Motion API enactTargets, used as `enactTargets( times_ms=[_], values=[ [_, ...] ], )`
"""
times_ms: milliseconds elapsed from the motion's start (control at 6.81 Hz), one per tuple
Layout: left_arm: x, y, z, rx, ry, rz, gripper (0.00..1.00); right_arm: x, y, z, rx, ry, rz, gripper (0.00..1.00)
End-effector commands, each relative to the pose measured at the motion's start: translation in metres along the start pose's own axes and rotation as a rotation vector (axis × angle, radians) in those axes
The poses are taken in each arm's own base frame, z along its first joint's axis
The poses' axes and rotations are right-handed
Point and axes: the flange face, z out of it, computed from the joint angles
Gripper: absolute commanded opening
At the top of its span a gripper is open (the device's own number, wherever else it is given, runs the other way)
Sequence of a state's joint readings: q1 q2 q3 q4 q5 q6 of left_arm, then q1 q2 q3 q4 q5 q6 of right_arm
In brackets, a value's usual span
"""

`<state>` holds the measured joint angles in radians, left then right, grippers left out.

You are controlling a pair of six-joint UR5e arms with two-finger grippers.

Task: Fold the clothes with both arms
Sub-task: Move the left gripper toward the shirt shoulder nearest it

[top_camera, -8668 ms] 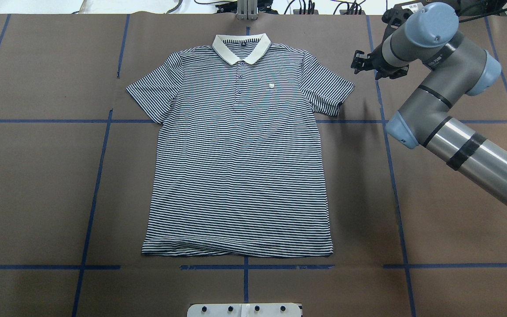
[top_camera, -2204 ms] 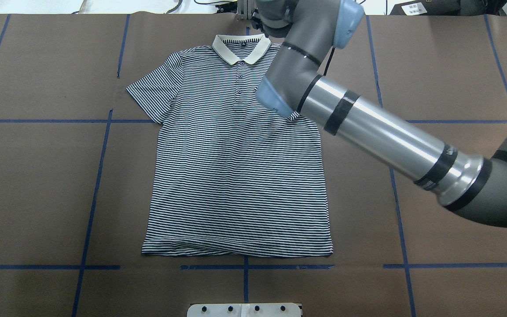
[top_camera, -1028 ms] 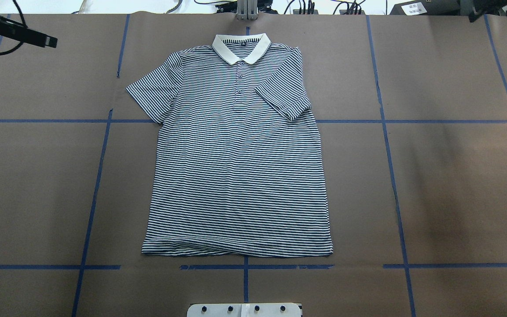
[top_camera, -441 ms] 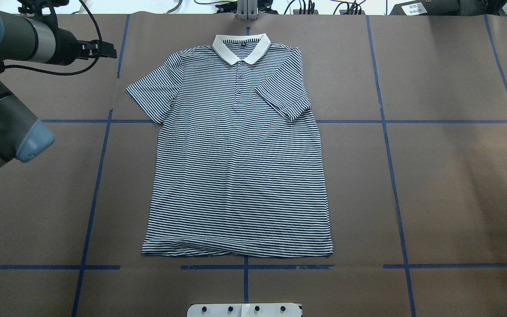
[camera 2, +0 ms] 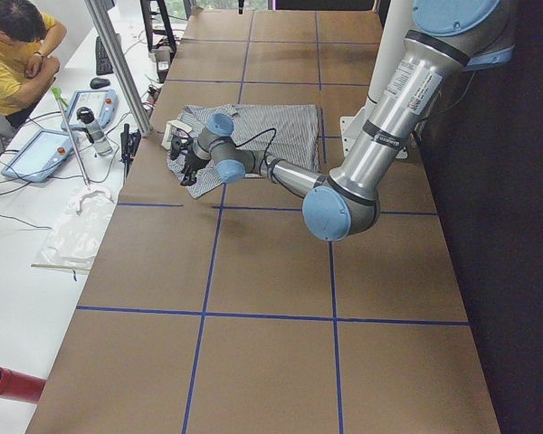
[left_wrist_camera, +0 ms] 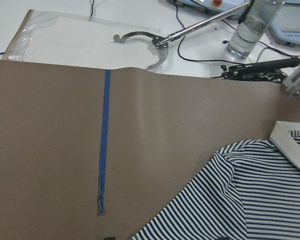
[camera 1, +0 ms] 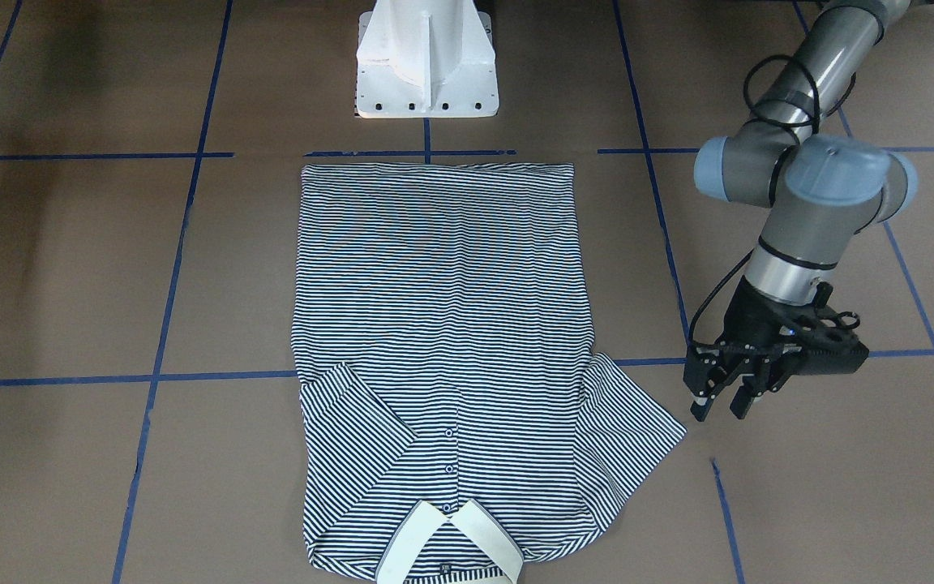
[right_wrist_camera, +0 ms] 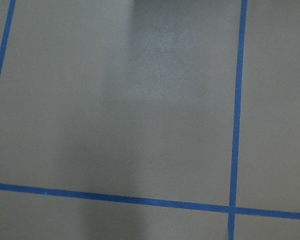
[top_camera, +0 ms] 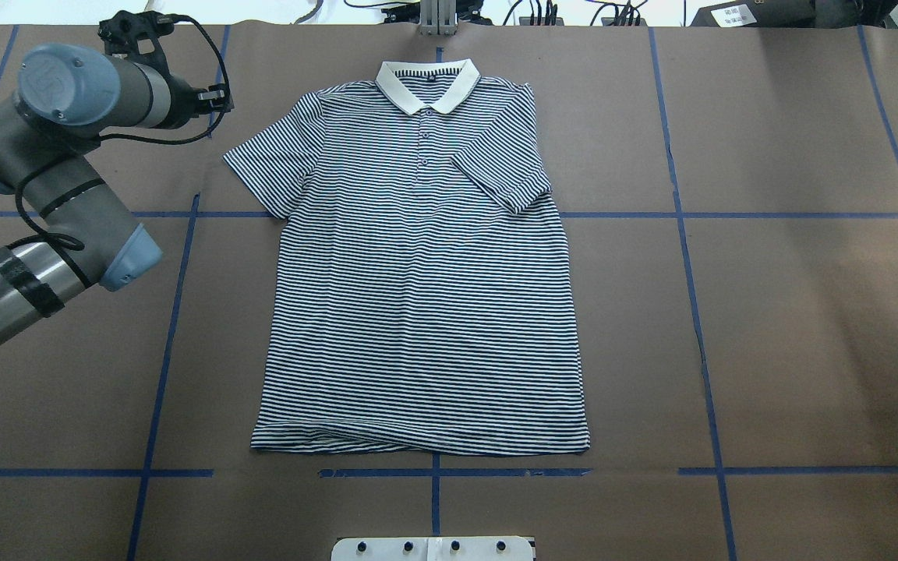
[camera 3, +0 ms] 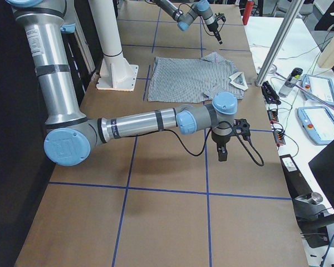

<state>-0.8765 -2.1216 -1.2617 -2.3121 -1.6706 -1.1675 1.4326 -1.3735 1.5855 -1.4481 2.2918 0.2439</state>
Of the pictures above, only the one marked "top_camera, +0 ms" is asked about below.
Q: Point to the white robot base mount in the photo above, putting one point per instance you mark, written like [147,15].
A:
[507,547]

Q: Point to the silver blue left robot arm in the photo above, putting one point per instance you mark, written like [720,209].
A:
[69,100]

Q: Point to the black power supply box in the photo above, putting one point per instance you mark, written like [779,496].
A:
[766,14]

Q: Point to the aluminium frame post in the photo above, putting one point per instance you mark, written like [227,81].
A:
[438,18]

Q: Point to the blue white striped polo shirt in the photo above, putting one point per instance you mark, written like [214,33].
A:
[423,297]

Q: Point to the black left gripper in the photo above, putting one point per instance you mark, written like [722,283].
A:
[183,104]

